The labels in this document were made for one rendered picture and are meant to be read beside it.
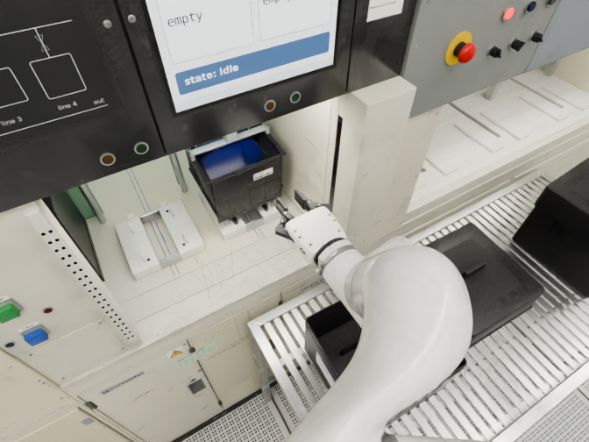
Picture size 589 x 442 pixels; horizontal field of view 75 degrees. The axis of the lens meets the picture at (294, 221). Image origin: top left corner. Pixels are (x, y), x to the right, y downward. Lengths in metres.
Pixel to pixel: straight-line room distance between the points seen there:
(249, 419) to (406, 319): 1.59
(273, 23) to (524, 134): 1.30
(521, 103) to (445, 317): 1.70
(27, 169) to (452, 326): 0.55
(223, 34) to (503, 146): 1.26
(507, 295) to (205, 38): 1.00
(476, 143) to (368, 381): 1.42
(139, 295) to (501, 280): 1.01
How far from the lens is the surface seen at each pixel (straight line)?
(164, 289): 1.14
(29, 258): 0.75
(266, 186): 1.12
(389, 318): 0.31
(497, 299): 1.21
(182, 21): 0.57
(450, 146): 1.59
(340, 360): 1.11
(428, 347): 0.30
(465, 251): 1.27
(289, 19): 0.64
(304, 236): 0.75
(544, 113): 1.95
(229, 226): 1.18
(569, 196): 1.35
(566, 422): 2.18
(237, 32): 0.60
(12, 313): 0.83
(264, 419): 1.86
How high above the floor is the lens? 1.81
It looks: 50 degrees down
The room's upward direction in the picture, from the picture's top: straight up
